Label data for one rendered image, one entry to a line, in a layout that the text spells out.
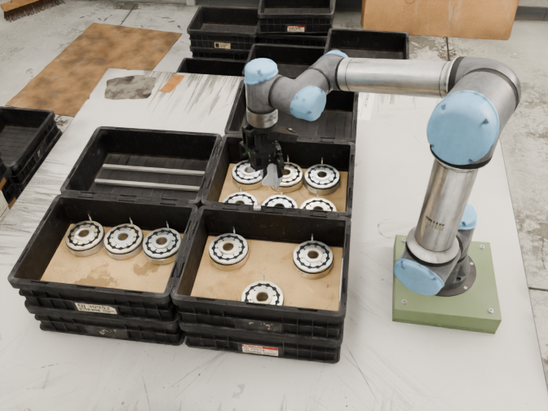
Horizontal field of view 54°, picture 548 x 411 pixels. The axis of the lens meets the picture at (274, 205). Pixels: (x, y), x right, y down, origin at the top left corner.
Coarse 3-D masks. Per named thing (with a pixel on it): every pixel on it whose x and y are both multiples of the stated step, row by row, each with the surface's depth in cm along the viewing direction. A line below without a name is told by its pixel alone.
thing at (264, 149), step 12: (252, 132) 129; (264, 132) 130; (240, 144) 136; (252, 144) 134; (264, 144) 135; (276, 144) 135; (252, 156) 134; (264, 156) 134; (276, 156) 136; (264, 168) 137
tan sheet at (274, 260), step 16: (208, 240) 147; (208, 256) 143; (256, 256) 142; (272, 256) 142; (288, 256) 142; (336, 256) 141; (208, 272) 139; (224, 272) 139; (240, 272) 139; (256, 272) 138; (272, 272) 138; (288, 272) 138; (336, 272) 138; (192, 288) 136; (208, 288) 136; (224, 288) 135; (240, 288) 135; (288, 288) 135; (304, 288) 135; (320, 288) 134; (336, 288) 134; (288, 304) 131; (304, 304) 131; (320, 304) 131; (336, 304) 131
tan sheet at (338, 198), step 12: (228, 168) 167; (228, 180) 163; (228, 192) 159; (252, 192) 159; (264, 192) 159; (276, 192) 158; (288, 192) 158; (300, 192) 158; (336, 192) 158; (300, 204) 155; (336, 204) 154
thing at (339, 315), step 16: (208, 208) 141; (224, 208) 141; (240, 208) 141; (192, 240) 134; (176, 288) 124; (176, 304) 123; (192, 304) 122; (208, 304) 121; (224, 304) 120; (240, 304) 120; (256, 304) 120; (272, 304) 120; (336, 320) 118
